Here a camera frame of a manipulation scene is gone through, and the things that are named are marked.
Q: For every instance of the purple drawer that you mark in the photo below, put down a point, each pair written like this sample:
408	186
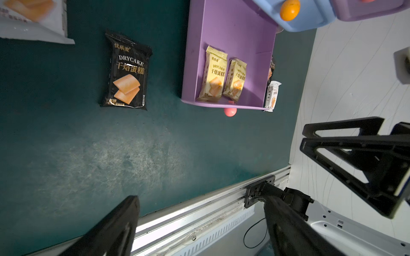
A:
356	10
240	29

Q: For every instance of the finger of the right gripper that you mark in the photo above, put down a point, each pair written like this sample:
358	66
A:
384	160
350	127

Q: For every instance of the black drycake packet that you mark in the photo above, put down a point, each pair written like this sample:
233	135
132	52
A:
271	70
128	79

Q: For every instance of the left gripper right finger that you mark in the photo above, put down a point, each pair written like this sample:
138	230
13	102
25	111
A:
290	235

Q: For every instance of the yellow cookie packet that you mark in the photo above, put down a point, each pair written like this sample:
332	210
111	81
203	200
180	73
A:
214	75
235	79

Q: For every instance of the white cookie packet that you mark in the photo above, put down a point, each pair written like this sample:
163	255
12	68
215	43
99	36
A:
271	96
35	20

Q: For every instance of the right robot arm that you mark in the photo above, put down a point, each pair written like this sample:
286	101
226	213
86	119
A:
343	233

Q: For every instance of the purple top drawer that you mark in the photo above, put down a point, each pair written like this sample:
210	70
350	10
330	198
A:
356	10

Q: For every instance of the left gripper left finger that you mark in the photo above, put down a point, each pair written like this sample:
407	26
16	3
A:
113	235

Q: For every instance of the purple bottom drawer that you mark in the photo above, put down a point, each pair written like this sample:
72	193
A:
240	29

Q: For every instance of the blue drawer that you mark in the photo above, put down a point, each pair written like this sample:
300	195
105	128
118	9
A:
298	16

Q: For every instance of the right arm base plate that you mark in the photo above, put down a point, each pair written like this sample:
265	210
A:
254	190

